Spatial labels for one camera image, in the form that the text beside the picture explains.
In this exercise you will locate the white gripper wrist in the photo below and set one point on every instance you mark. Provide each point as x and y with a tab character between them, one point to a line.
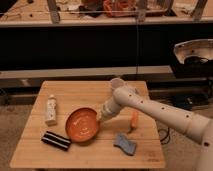
109	110

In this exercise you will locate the orange ceramic bowl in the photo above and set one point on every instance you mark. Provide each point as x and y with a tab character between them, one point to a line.
81	125

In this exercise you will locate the white robot base shell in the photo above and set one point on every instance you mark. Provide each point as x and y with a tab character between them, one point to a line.
194	59

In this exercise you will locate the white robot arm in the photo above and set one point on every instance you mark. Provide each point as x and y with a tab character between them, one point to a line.
194	126

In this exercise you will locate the orange toy carrot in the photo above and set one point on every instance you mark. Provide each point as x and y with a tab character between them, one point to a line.
133	121

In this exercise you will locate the white paper cup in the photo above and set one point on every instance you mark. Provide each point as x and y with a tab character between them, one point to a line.
116	82

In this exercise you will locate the blue sponge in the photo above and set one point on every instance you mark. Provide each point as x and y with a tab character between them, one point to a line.
127	146

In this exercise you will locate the black striped eraser block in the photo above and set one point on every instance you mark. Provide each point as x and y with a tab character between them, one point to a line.
56	140

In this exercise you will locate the white bottle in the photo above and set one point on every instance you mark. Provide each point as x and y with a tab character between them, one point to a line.
50	115

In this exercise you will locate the wooden workbench shelf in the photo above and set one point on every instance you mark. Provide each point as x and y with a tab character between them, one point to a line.
36	13

